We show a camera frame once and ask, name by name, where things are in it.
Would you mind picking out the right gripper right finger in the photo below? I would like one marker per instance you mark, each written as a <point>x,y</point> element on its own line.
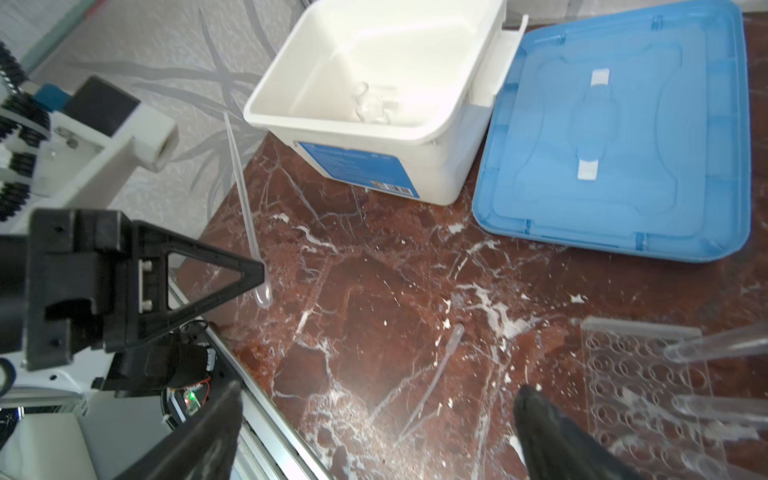
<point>555,447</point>

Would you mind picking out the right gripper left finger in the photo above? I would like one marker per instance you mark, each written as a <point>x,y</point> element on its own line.
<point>204,447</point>

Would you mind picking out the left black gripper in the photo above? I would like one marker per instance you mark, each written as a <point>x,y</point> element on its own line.
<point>91,271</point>

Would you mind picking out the clear test tube rack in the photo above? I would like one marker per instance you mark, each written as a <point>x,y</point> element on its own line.
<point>637,403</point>

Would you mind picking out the clear small plastic beaker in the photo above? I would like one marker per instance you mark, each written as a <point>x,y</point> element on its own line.
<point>374,103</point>

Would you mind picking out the blue plastic bin lid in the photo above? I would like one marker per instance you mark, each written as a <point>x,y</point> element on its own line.
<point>627,133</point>

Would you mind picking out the white plastic storage bin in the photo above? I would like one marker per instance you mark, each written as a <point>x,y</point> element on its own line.
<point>447,60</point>

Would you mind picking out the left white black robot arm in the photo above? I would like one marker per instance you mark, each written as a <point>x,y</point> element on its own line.
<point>169,363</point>

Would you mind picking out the glass stirring rod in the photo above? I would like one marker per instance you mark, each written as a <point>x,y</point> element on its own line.
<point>450,349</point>

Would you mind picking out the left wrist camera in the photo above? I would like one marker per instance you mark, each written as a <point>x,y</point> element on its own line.
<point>77,150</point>

